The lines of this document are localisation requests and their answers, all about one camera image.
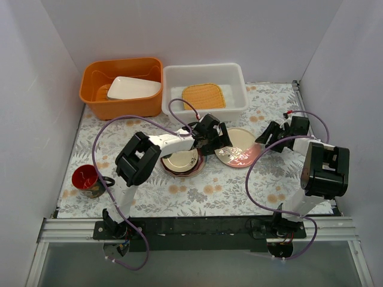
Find cream and pink plate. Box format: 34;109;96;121
215;127;262;168

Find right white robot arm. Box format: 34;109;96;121
255;111;350;238

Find red lacquer cup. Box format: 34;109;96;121
71;164;106;199

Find clear plastic bin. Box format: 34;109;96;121
162;63;249;124

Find white rectangular dish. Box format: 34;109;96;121
107;77;161;100

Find cream and black plate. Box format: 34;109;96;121
162;149;199;173

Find maroon scalloped plate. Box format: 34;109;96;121
160;149;206;178

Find aluminium frame rail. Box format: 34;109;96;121
38;219;98;243

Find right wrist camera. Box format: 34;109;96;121
280;110;293;130

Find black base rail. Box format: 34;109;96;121
93;215;306;252

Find orange plastic tub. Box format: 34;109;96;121
79;57;163;120

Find woven bamboo tray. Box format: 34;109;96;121
182;83;226;109

